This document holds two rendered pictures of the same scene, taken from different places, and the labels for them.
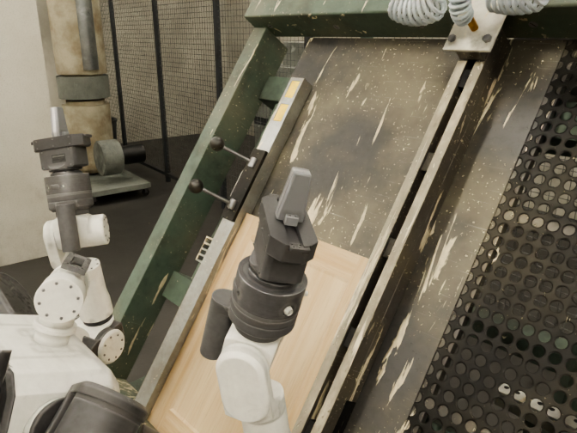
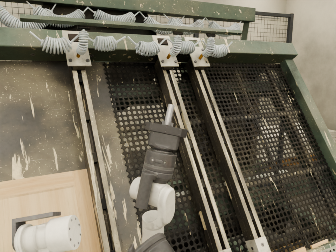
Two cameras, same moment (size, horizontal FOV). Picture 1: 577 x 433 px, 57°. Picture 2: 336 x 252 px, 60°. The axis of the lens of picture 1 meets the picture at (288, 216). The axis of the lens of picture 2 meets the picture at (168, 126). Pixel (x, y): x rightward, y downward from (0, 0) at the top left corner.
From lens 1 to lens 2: 0.86 m
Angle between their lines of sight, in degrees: 71
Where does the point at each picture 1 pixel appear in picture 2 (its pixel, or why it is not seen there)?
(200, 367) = not seen: outside the picture
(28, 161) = not seen: outside the picture
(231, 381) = (168, 204)
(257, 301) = (173, 161)
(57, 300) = (74, 232)
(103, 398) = (162, 236)
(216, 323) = (151, 186)
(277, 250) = (185, 133)
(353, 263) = (70, 176)
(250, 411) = (171, 215)
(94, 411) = (165, 244)
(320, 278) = (54, 194)
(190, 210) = not seen: outside the picture
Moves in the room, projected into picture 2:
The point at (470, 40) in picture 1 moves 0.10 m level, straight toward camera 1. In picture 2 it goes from (80, 61) to (96, 61)
